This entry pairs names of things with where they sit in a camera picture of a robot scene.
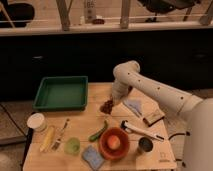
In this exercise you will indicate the black office chair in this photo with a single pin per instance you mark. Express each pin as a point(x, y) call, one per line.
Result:
point(166, 6)

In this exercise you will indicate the blue sponge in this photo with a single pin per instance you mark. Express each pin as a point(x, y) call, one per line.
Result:
point(93, 158)

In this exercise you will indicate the bunch of red grapes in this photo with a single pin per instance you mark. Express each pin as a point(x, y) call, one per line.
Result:
point(107, 107)

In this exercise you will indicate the light blue cloth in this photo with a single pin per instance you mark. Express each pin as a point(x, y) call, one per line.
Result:
point(134, 106)

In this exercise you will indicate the white cup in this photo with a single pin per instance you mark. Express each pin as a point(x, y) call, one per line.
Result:
point(37, 122)

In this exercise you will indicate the brown wooden block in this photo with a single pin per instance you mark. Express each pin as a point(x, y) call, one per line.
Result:
point(153, 117)

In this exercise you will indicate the small brush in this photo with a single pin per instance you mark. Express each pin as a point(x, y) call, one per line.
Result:
point(59, 139)

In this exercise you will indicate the orange fruit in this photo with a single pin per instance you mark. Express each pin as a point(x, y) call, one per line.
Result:
point(113, 142)

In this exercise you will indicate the dark red bowl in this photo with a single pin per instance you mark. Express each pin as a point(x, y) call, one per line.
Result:
point(129, 90)

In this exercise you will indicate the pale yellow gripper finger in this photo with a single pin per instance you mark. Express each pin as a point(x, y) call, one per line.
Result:
point(115, 101)

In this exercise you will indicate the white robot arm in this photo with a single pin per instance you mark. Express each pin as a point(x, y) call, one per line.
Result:
point(196, 111)

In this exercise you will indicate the green plastic cup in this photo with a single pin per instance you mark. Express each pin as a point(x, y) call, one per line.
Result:
point(72, 146)

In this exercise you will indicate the white black handled tool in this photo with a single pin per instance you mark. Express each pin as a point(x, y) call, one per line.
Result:
point(129, 128)

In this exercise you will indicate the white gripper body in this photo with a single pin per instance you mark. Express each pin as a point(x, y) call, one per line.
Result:
point(119, 90)

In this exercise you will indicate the metal cup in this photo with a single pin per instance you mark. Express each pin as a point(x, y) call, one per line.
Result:
point(145, 145)

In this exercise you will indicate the green plastic tray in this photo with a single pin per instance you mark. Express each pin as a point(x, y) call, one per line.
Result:
point(62, 93)

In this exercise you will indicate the orange bowl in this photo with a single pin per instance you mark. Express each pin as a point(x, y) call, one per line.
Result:
point(121, 152)

